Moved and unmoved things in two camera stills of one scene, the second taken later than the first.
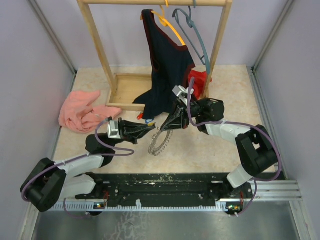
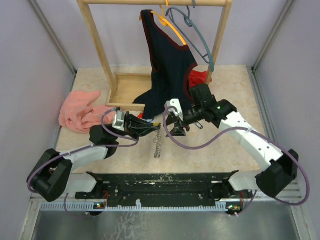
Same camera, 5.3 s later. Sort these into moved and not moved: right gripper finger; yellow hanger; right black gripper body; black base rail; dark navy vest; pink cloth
Moved: right gripper finger; right black gripper body
Not moved: black base rail; dark navy vest; yellow hanger; pink cloth
